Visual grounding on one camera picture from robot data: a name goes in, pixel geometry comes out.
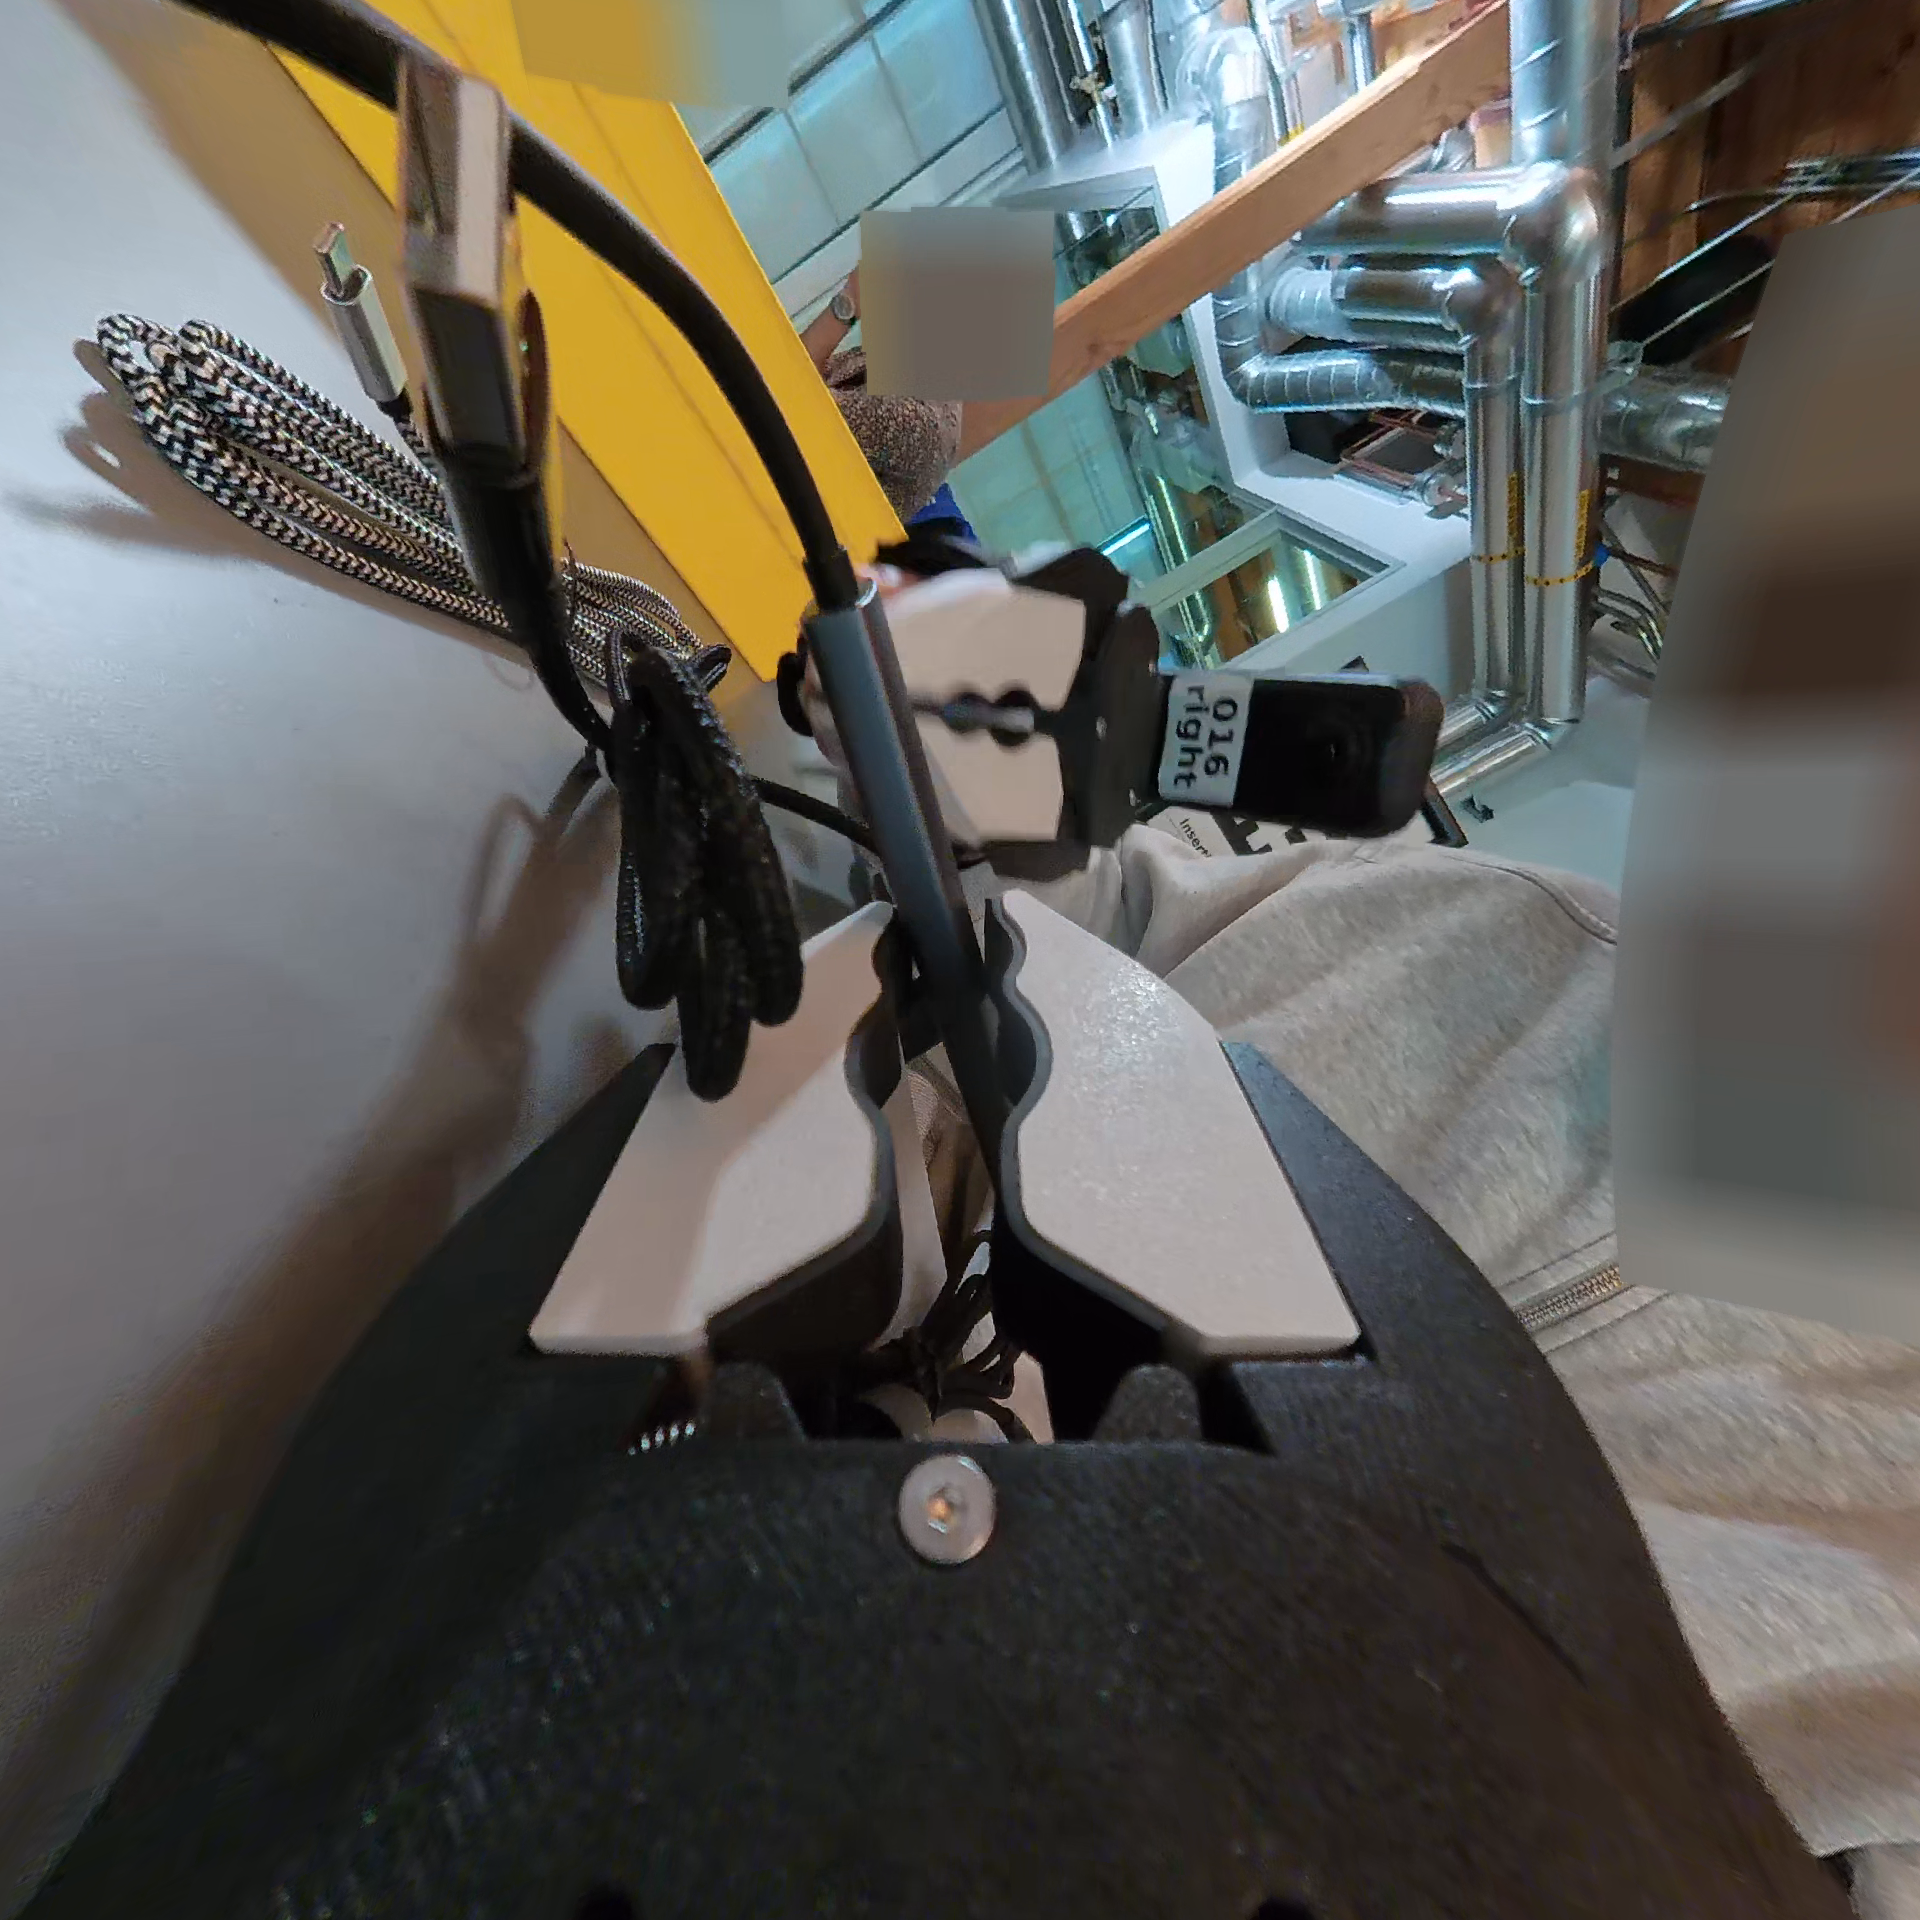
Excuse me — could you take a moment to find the black smooth hub cable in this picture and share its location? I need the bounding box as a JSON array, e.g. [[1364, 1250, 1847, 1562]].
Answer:
[[164, 0, 863, 607]]

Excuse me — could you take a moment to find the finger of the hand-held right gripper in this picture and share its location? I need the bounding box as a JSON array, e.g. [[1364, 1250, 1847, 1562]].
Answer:
[[911, 714, 1079, 883], [878, 546, 1126, 714]]

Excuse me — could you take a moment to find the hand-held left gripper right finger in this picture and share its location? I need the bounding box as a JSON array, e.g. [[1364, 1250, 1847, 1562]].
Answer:
[[991, 886, 1364, 1364]]

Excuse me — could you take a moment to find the black white braided cable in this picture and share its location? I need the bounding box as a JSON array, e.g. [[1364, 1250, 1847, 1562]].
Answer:
[[74, 221, 721, 706]]

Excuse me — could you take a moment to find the yellow plastic bin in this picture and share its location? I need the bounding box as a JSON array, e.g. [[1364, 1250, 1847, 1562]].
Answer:
[[270, 0, 909, 683]]

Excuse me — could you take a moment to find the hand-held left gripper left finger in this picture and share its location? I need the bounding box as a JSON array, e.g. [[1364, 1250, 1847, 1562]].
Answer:
[[525, 900, 902, 1355]]

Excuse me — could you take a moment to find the silver elbow pipe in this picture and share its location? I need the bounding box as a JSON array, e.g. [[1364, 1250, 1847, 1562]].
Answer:
[[1266, 164, 1613, 751]]

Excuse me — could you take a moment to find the wooden ceiling beam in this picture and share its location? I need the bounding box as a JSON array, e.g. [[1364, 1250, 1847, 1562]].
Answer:
[[1049, 16, 1517, 394]]

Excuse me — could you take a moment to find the person's grey hoodie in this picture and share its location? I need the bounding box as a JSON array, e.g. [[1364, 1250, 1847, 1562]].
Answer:
[[885, 816, 1920, 1920]]

